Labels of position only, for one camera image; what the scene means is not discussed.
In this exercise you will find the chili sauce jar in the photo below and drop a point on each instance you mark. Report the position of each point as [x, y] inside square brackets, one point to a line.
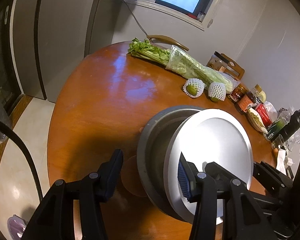
[237, 93]

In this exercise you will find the black thermos flask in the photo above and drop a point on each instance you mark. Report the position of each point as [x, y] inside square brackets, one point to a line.
[292, 123]

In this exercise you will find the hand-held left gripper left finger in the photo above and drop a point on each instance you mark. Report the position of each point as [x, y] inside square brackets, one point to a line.
[112, 177]

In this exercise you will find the purple lidded container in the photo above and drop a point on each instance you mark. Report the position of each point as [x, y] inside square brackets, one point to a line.
[16, 227]

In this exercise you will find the brown sauce bottle orange label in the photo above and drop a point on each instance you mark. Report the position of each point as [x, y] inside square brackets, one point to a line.
[246, 102]

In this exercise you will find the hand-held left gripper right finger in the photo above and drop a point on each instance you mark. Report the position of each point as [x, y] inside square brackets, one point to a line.
[183, 177]

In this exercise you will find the clear bottle of green drink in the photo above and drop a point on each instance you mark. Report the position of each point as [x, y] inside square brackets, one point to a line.
[277, 128]

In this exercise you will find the round metal tray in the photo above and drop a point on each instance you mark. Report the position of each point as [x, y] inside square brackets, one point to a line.
[215, 140]

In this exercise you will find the grey refrigerator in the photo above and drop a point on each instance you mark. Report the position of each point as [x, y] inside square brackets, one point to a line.
[65, 30]

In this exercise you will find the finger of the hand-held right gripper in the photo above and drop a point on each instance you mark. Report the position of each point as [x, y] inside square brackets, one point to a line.
[272, 177]

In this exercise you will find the pink bear-shaped plate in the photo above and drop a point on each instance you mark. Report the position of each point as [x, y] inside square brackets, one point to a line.
[131, 177]

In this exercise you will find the white dish of green vegetables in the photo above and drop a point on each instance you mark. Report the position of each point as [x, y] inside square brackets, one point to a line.
[256, 120]

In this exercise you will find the wooden chair with curved back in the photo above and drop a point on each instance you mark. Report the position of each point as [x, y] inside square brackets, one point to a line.
[165, 40]

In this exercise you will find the green fruit in foam net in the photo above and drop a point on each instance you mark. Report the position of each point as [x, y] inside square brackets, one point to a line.
[193, 87]
[217, 91]

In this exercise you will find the glass jar with dark lid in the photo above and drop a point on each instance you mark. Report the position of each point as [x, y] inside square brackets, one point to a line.
[216, 62]

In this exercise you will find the white charger plug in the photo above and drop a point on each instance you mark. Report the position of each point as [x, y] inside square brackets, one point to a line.
[290, 162]

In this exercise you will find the small orange food item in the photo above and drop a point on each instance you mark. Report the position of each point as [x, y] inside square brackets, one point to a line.
[275, 153]

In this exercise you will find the dark glass cabinet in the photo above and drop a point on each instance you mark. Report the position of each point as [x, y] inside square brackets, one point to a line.
[0, 55]

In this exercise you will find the white paper sheet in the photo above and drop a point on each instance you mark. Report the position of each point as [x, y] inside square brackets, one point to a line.
[281, 160]

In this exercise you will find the small drinking glass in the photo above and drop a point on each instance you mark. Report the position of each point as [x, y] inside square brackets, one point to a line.
[278, 140]

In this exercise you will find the small dark-capped bottle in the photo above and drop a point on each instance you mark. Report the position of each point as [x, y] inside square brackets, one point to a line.
[200, 16]

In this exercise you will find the celery bunch in clear bag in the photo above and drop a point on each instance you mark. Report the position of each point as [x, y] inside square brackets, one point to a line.
[190, 66]

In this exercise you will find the red tissue pack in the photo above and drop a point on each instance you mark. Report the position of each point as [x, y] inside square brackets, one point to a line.
[263, 115]

